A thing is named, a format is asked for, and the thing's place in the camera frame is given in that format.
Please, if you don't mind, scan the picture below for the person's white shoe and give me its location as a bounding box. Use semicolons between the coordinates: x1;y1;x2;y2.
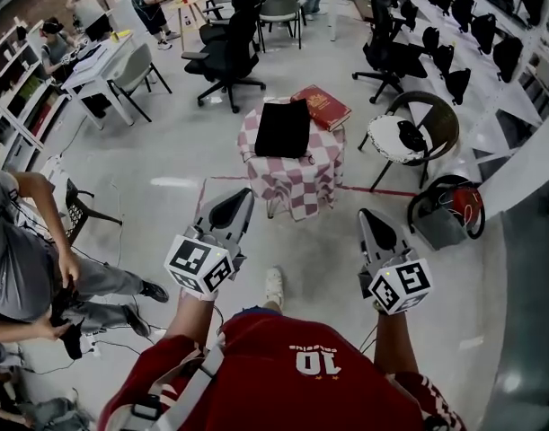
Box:
263;266;285;308

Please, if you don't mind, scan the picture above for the black object on cushion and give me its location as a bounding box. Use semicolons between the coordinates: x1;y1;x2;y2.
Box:
396;119;429;153

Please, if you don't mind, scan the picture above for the person's right forearm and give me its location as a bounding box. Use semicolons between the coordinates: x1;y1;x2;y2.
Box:
372;302;421;376

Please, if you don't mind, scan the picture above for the white desk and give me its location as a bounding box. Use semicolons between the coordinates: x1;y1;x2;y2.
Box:
60;30;137;130

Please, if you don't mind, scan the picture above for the pink checkered tablecloth table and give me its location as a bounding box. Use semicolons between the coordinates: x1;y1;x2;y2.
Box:
236;98;348;223

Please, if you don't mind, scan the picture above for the black drawstring bag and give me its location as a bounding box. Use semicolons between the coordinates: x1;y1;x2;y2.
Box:
241;98;318;166

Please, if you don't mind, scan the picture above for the round wooden table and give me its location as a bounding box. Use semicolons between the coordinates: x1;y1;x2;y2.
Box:
167;0;210;52

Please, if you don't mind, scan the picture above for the black office chair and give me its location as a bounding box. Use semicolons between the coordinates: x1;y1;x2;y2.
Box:
351;0;429;105
181;0;268;115

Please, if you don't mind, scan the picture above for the white wall shelf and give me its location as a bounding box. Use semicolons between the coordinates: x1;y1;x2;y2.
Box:
390;0;549;183

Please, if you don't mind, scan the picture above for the white chair with black legs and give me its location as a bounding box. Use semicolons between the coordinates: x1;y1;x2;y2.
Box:
106;42;173;124

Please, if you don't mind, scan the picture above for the row of black backpacks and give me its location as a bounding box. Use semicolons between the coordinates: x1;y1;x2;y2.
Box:
397;0;547;106

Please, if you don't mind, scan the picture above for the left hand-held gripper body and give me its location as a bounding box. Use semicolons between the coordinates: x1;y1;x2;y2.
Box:
163;224;248;296

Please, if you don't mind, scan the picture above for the white power strip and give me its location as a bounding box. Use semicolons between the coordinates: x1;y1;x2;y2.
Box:
81;332;103;359

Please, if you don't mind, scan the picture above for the white bookshelf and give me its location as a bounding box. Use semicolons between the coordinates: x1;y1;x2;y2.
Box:
0;19;72;175

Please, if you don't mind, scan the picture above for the person's left forearm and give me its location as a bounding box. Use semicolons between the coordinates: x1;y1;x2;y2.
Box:
164;287;219;346

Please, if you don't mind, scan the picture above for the red hardcover book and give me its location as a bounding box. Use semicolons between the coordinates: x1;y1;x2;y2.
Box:
290;84;353;133

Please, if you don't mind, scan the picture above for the grey harness strap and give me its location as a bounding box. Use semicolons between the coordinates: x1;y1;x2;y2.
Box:
116;341;226;431

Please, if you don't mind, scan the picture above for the person's red jersey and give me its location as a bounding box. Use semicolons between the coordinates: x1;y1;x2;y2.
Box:
97;307;468;431

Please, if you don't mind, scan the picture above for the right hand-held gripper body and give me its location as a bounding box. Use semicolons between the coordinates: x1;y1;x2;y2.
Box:
358;246;434;317

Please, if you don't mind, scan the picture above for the small black metal chair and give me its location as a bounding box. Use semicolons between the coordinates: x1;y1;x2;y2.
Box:
63;176;124;247

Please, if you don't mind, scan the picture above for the wicker chair with white cushion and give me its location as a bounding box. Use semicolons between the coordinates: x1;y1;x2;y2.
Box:
358;90;461;193

